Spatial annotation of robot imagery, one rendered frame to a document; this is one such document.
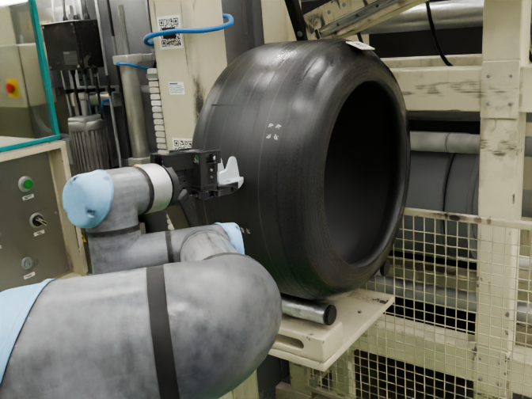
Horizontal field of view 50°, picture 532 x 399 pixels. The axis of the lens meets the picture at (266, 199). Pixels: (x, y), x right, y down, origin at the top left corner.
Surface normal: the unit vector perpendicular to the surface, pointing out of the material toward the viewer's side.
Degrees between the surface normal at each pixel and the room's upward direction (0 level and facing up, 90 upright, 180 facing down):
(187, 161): 90
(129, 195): 83
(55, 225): 90
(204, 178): 90
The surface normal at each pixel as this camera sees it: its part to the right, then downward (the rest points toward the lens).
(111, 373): 0.18, 0.07
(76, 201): -0.58, 0.15
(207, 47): 0.81, 0.10
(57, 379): 0.14, -0.18
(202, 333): 0.39, -0.22
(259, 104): -0.49, -0.41
